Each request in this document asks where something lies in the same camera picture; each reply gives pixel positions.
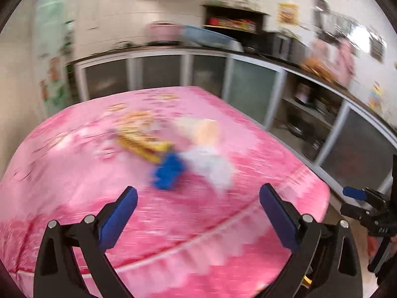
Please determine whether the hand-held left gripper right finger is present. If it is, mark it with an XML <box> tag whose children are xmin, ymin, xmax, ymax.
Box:
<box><xmin>260</xmin><ymin>184</ymin><xmax>363</xmax><ymax>298</ymax></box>

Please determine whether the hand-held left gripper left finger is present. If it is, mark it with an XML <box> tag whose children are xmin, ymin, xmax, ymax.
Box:
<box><xmin>33</xmin><ymin>186</ymin><xmax>139</xmax><ymax>298</ymax></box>

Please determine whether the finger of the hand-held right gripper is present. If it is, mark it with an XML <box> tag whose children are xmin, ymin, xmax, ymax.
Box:
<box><xmin>343</xmin><ymin>187</ymin><xmax>390</xmax><ymax>210</ymax></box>
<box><xmin>340</xmin><ymin>204</ymin><xmax>378</xmax><ymax>224</ymax></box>

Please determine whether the blue glove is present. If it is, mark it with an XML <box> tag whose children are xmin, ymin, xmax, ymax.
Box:
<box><xmin>151</xmin><ymin>153</ymin><xmax>187</xmax><ymax>191</ymax></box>

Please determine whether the yellow snack box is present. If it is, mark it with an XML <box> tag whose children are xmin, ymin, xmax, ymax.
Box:
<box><xmin>115</xmin><ymin>129</ymin><xmax>173</xmax><ymax>164</ymax></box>

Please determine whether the white lace fabric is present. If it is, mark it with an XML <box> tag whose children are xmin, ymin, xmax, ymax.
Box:
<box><xmin>177</xmin><ymin>145</ymin><xmax>235</xmax><ymax>193</ymax></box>

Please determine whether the white paper cup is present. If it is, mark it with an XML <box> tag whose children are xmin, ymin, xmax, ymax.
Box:
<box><xmin>186</xmin><ymin>119</ymin><xmax>221</xmax><ymax>147</ymax></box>

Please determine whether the pink floral blanket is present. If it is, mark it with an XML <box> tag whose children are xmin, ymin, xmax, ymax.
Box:
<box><xmin>0</xmin><ymin>86</ymin><xmax>331</xmax><ymax>298</ymax></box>

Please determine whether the rice cooker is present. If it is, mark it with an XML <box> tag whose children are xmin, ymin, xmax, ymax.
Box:
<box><xmin>293</xmin><ymin>82</ymin><xmax>314</xmax><ymax>107</ymax></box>

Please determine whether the tall pink thermos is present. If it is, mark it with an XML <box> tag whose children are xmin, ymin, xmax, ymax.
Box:
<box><xmin>336</xmin><ymin>40</ymin><xmax>356</xmax><ymax>86</ymax></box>

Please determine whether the clear bag of snacks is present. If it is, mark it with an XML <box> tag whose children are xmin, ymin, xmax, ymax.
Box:
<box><xmin>300</xmin><ymin>57</ymin><xmax>334</xmax><ymax>80</ymax></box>

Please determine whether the kitchen counter cabinet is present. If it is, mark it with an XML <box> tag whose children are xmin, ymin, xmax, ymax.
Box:
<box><xmin>66</xmin><ymin>45</ymin><xmax>397</xmax><ymax>200</ymax></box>

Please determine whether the chopstick holder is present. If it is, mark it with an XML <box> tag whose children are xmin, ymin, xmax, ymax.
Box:
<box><xmin>369</xmin><ymin>34</ymin><xmax>387</xmax><ymax>63</ymax></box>

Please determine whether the silver microwave oven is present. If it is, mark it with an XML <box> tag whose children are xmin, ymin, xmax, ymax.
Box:
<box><xmin>261</xmin><ymin>31</ymin><xmax>306</xmax><ymax>61</ymax></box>

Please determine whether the kitchen utensil rack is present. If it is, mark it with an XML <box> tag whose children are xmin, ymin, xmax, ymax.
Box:
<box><xmin>313</xmin><ymin>0</ymin><xmax>361</xmax><ymax>43</ymax></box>

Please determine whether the flower-printed glass door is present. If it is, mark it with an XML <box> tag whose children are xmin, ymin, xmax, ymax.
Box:
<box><xmin>33</xmin><ymin>0</ymin><xmax>77</xmax><ymax>116</ymax></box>

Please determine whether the pink plastic basin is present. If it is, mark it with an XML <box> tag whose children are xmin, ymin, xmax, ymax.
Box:
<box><xmin>149</xmin><ymin>22</ymin><xmax>184</xmax><ymax>43</ymax></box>

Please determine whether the blue plastic basket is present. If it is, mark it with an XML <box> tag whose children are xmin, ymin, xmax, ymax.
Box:
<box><xmin>181</xmin><ymin>25</ymin><xmax>237</xmax><ymax>47</ymax></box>

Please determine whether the dark spice shelf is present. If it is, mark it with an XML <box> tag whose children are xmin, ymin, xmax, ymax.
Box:
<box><xmin>202</xmin><ymin>4</ymin><xmax>269</xmax><ymax>35</ymax></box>

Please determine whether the colourful wall sticker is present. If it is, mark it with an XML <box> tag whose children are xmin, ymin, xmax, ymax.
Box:
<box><xmin>368</xmin><ymin>82</ymin><xmax>384</xmax><ymax>110</ymax></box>

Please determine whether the yellow wall poster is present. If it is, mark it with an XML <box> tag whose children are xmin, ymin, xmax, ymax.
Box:
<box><xmin>278</xmin><ymin>3</ymin><xmax>299</xmax><ymax>25</ymax></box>

